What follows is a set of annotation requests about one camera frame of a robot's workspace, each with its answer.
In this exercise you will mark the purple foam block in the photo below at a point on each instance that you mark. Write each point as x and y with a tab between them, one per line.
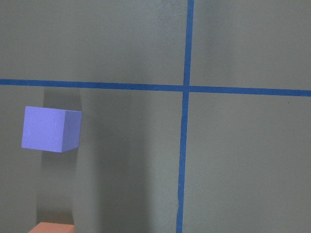
50	129

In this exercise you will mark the orange foam block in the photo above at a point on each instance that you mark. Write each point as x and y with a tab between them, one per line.
46	227

